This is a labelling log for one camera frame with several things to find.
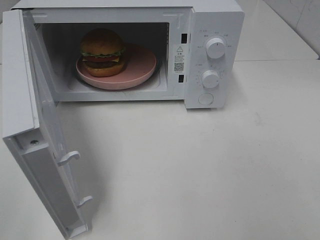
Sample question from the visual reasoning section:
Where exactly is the round white door button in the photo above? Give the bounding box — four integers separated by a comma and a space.
198, 93, 214, 106

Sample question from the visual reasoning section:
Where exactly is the pink round plate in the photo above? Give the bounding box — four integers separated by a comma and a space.
75, 43, 157, 90

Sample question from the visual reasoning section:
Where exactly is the burger with lettuce and tomato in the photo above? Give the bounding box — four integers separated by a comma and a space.
80, 28, 126, 77

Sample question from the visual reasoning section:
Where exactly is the white microwave door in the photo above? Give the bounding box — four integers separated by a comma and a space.
2, 9, 92, 240

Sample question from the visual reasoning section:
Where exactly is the white warning label sticker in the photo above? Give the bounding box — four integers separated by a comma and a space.
172, 44, 187, 74

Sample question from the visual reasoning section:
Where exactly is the lower white microwave knob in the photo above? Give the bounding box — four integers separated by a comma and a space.
201, 70, 220, 89

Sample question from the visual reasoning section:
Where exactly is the white microwave knob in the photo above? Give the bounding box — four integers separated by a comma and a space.
204, 36, 226, 59
201, 70, 220, 89

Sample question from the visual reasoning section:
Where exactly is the white microwave oven body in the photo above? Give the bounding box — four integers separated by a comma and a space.
10, 0, 245, 109

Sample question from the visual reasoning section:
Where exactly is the glass microwave turntable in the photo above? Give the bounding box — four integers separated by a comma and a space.
67, 61, 163, 92

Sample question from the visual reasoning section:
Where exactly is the upper white microwave knob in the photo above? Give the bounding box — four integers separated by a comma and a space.
204, 36, 226, 59

